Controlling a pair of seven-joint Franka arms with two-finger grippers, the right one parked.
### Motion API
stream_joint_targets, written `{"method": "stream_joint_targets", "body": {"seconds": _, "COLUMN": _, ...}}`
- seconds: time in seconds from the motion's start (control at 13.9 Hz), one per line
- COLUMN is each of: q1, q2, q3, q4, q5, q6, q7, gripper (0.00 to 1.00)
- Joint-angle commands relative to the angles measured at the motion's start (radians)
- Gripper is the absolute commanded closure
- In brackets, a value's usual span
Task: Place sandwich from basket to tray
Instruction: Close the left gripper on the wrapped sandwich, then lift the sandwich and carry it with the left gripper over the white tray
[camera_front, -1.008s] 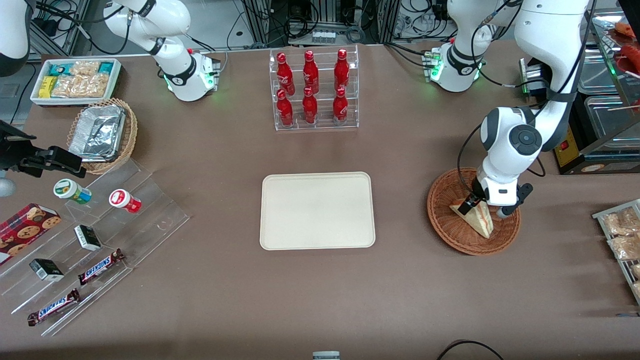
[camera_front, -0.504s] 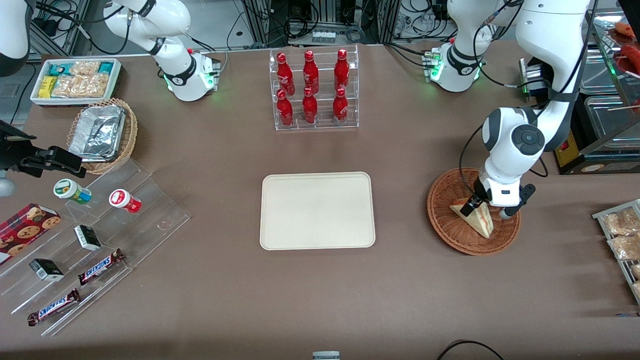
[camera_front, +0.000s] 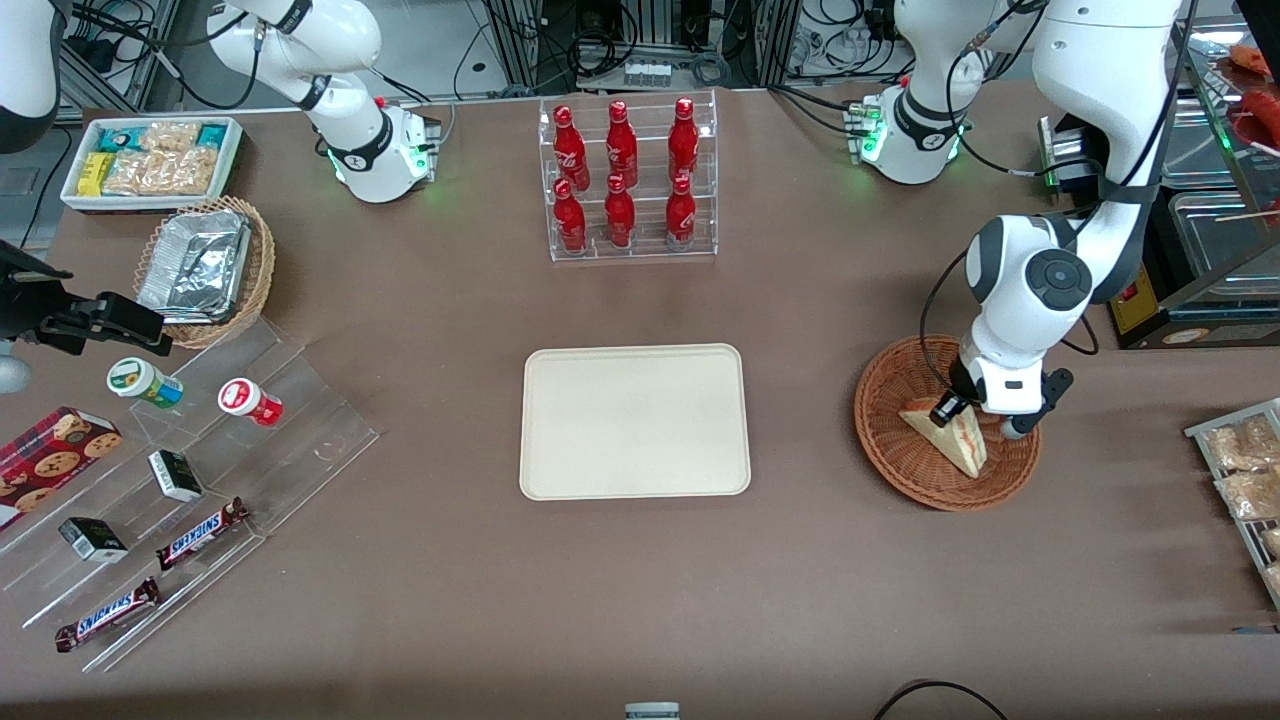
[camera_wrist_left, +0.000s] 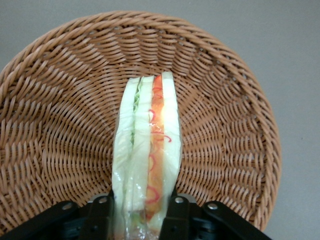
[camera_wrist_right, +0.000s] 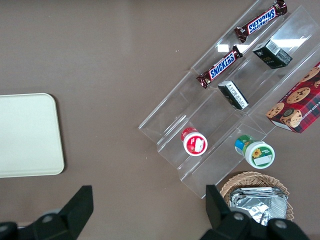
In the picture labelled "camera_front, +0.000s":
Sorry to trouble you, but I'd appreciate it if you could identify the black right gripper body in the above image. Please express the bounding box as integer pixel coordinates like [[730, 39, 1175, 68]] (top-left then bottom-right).
[[0, 240, 75, 347]]

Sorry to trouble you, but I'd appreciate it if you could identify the stack of foil trays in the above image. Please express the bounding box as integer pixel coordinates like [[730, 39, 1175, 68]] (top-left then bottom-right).
[[136, 208, 253, 326]]

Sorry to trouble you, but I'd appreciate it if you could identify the brown round wicker basket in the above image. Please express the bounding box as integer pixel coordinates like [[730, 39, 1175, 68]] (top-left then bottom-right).
[[853, 334, 1043, 513]]

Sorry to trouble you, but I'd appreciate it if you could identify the clear acrylic bottle rack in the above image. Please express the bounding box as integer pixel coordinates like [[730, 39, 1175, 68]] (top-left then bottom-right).
[[537, 88, 720, 264]]

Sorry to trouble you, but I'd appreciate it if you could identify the triangular sandwich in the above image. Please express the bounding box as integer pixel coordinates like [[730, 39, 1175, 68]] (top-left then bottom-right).
[[898, 398, 990, 479]]

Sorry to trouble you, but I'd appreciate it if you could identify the brown snickers bar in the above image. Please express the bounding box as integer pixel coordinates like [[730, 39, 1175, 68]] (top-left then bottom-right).
[[154, 496, 251, 573], [53, 576, 163, 654]]

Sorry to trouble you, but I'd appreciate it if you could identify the clear acrylic stepped stand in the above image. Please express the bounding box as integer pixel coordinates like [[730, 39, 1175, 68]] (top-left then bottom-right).
[[0, 315, 382, 674]]

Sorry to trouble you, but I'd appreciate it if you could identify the glass covered steel pan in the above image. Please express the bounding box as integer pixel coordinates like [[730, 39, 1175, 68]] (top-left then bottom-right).
[[1167, 189, 1280, 278]]

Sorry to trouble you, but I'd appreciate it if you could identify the small clear cracker bag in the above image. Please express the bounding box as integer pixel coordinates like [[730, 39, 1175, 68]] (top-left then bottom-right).
[[140, 121, 203, 153]]

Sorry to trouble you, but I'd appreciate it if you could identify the light tan wicker basket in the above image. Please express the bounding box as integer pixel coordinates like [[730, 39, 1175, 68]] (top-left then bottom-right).
[[132, 195, 277, 351]]

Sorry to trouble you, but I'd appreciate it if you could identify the red fried food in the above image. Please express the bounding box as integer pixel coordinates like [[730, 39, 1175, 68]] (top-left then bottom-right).
[[1214, 44, 1280, 153]]

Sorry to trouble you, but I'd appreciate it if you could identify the black floor cable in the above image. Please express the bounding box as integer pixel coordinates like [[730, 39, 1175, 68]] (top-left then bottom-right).
[[872, 679, 1012, 720]]

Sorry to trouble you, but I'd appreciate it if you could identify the cream rectangular tray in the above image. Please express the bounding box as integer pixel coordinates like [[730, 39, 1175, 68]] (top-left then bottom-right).
[[518, 343, 753, 501]]

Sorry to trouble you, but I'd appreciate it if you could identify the red cola bottle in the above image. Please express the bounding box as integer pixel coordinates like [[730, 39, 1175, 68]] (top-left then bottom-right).
[[667, 96, 701, 185], [553, 178, 590, 255], [552, 104, 591, 193], [604, 174, 638, 250], [605, 100, 640, 189], [665, 174, 699, 251]]

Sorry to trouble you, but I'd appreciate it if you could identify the steel pan in warmer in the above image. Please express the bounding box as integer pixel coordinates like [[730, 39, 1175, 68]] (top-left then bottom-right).
[[1158, 95, 1243, 192]]

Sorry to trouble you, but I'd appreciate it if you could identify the black food warmer machine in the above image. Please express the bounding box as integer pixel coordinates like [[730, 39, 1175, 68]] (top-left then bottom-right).
[[1037, 14, 1280, 352]]

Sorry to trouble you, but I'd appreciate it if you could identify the yellow snack pack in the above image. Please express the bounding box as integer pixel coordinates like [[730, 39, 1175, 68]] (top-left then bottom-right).
[[77, 151, 117, 198]]

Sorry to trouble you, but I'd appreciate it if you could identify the white rectangular snack bin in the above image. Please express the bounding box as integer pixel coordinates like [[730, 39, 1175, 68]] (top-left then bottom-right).
[[60, 115, 245, 216]]

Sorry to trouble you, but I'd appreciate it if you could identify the red chocolate cookie box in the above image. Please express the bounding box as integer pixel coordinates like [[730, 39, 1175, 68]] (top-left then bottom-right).
[[0, 405, 125, 532]]

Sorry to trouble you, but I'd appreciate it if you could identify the clear bag of snacks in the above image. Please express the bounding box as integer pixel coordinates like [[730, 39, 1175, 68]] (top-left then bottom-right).
[[1204, 414, 1280, 472], [1214, 469, 1280, 522]]

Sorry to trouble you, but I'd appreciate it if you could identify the small black white box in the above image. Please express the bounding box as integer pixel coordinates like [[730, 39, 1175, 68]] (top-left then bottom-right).
[[147, 449, 205, 504], [57, 515, 130, 565]]

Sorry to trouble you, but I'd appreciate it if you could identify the large clear cracker bag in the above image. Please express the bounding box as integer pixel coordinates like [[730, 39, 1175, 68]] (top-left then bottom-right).
[[101, 147, 222, 198]]

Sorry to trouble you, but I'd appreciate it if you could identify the green lidded cup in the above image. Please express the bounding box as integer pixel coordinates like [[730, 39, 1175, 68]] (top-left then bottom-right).
[[106, 356, 186, 411]]

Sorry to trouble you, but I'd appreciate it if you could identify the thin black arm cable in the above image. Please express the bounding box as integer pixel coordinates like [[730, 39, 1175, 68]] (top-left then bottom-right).
[[917, 0, 1103, 403]]

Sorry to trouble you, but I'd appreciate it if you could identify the red lidded cup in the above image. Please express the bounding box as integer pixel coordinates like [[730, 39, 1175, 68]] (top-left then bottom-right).
[[217, 377, 285, 429]]

